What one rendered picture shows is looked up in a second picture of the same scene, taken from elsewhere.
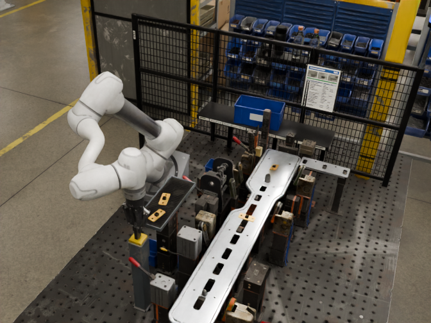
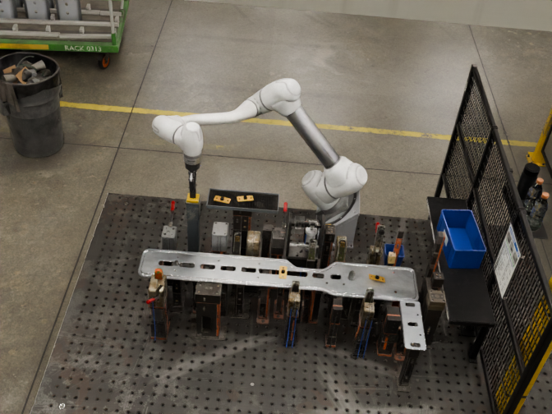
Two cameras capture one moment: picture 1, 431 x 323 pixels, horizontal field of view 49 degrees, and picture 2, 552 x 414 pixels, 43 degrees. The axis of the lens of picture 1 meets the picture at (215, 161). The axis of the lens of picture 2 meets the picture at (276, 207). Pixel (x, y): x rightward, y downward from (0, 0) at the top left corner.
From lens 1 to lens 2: 2.69 m
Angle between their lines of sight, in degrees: 52
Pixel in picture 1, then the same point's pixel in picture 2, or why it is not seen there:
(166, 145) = (331, 182)
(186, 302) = (163, 255)
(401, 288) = not seen: outside the picture
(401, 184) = not seen: outside the picture
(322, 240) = (342, 375)
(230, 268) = (210, 273)
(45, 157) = (409, 162)
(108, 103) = (273, 102)
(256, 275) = (205, 289)
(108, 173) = (171, 126)
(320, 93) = (504, 266)
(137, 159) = (186, 132)
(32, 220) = not seen: hidden behind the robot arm
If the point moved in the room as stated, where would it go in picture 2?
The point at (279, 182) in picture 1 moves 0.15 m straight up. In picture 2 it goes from (355, 287) to (359, 266)
